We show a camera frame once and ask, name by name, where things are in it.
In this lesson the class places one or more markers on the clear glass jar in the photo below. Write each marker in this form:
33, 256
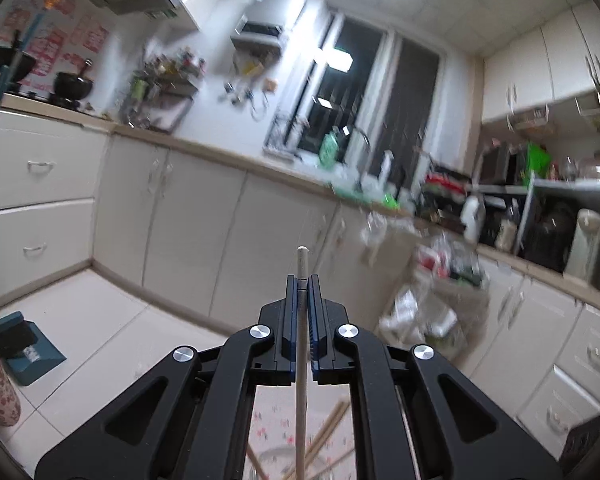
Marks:
275, 457

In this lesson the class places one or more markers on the clear hanging plastic bag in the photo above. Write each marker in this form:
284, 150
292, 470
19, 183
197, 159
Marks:
380, 235

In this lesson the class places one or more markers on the bundle of wooden chopsticks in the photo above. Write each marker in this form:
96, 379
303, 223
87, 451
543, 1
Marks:
330, 422

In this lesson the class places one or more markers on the white spray bottle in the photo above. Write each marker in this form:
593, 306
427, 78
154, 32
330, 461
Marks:
385, 170

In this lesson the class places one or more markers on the white framed window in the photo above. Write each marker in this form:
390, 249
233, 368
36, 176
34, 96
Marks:
360, 85

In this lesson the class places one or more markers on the white base cabinets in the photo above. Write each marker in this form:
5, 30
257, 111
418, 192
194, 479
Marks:
190, 210

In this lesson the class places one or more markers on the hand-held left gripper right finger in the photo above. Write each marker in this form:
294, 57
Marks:
316, 310

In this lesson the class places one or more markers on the white jug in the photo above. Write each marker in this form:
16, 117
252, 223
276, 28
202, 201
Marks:
472, 217

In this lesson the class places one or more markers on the spice rack with utensils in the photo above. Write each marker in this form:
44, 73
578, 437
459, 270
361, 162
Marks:
170, 85

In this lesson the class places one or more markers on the pink floral bin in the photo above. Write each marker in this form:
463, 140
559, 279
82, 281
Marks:
0, 395

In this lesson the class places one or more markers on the white plastic bag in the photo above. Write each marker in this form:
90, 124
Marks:
420, 315

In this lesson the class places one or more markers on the black pot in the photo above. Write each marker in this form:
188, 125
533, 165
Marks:
12, 67

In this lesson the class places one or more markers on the green dish soap bottle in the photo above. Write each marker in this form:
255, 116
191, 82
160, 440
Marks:
329, 150

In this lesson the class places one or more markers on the clear bottle with dark liquid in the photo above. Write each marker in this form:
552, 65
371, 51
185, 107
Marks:
505, 235

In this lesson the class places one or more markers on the cherry print tablecloth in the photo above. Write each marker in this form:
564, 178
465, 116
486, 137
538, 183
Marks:
272, 420

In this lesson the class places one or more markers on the white counter rack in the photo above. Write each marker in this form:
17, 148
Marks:
570, 185

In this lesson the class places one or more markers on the red wall posters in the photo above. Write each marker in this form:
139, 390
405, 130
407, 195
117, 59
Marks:
87, 37

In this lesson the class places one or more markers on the white thermo pot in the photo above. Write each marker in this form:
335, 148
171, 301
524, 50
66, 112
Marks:
587, 250

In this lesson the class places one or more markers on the white rolling cart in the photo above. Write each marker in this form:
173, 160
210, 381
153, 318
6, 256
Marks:
472, 305

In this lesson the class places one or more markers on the black wok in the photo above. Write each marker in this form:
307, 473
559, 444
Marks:
72, 85

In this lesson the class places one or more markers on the microwave oven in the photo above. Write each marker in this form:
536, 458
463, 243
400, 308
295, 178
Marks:
497, 162

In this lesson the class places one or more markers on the teal dustpan with broom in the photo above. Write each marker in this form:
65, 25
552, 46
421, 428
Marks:
27, 40

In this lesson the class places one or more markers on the stack of pans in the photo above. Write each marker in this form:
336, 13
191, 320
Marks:
445, 185

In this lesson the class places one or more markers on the green bag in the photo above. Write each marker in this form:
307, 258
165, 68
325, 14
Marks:
537, 160

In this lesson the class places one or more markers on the chrome faucet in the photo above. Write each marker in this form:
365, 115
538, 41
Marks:
362, 135

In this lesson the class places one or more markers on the black rice cooker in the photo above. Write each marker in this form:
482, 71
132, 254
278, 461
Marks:
550, 235

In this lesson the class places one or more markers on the silver water heater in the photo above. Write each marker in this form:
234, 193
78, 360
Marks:
260, 30

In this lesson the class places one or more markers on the single wooden chopstick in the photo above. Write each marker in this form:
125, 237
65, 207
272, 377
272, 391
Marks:
301, 410

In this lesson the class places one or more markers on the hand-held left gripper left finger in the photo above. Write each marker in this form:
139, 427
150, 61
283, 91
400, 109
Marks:
292, 310

